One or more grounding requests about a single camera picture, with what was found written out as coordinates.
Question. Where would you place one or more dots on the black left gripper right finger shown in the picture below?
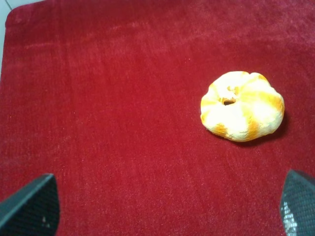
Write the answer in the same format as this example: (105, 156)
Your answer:
(297, 205)

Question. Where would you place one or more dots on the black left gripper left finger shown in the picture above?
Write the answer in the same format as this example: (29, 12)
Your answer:
(34, 210)

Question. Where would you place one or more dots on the red velvet table cloth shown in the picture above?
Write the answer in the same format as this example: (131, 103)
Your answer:
(105, 94)

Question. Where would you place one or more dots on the round orange-white bread bun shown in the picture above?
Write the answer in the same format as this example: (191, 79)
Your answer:
(242, 106)

